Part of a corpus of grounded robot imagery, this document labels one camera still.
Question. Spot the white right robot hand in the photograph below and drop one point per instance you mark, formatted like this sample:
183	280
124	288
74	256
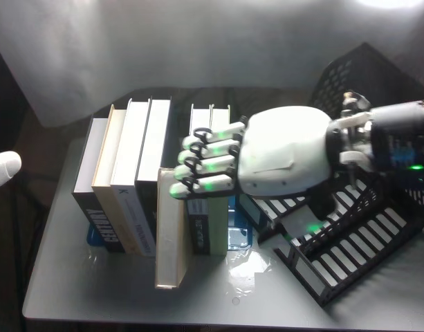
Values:
284	152

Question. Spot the beige paperback book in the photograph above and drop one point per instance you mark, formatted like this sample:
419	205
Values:
168	235

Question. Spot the blue metal bookend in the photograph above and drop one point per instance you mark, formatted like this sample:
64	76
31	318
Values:
94	238
241	238

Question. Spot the pale green book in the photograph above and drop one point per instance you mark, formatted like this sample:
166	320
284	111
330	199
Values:
218	228

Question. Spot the black mesh file basket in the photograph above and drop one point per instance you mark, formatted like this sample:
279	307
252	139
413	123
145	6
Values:
364	86

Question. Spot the dark book grey lettering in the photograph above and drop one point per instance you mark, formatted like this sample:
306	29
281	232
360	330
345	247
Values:
198	228

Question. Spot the clear plastic wrap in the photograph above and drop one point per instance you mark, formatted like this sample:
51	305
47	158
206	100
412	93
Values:
246	273

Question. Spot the black plain-spined book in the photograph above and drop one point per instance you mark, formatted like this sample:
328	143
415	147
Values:
153	145

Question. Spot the white backdrop cloth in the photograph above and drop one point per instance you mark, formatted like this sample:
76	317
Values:
198	45

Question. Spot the white book marked K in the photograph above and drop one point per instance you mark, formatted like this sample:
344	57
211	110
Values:
128	152

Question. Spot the cream-spined book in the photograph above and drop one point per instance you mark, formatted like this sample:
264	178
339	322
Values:
108	155

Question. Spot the black Century book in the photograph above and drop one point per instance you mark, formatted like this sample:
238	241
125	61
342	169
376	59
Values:
104	231

